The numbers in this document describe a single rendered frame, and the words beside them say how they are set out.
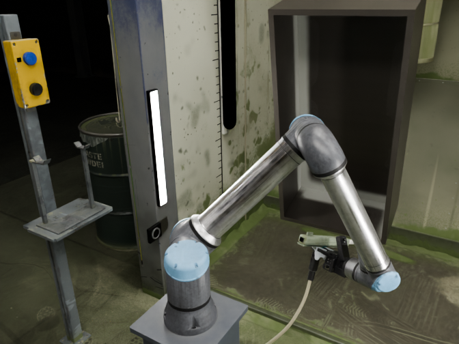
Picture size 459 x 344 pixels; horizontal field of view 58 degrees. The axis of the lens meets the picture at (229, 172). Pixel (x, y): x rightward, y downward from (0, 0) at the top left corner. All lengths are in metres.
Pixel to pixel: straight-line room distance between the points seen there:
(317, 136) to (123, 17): 1.15
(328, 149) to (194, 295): 0.64
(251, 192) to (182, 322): 0.50
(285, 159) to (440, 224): 1.92
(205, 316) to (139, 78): 1.15
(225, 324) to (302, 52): 1.46
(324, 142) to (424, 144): 2.02
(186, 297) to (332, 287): 1.43
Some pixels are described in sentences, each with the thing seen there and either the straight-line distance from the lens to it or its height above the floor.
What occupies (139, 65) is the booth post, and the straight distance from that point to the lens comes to 2.07.
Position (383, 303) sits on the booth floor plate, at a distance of 2.67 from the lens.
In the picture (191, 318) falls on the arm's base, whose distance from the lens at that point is 1.48.
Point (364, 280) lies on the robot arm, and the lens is 1.80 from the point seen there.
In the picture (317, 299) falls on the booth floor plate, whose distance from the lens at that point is 2.60.
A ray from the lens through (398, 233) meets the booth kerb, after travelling 3.20.
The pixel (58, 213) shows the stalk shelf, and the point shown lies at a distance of 2.06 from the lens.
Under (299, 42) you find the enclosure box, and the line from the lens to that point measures 2.34.
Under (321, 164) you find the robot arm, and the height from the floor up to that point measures 1.21.
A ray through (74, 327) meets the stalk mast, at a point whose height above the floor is 0.10.
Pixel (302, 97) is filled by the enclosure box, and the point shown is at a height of 1.15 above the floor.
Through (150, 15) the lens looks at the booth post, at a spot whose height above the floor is 1.61.
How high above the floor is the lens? 1.70
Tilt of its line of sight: 23 degrees down
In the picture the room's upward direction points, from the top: 1 degrees counter-clockwise
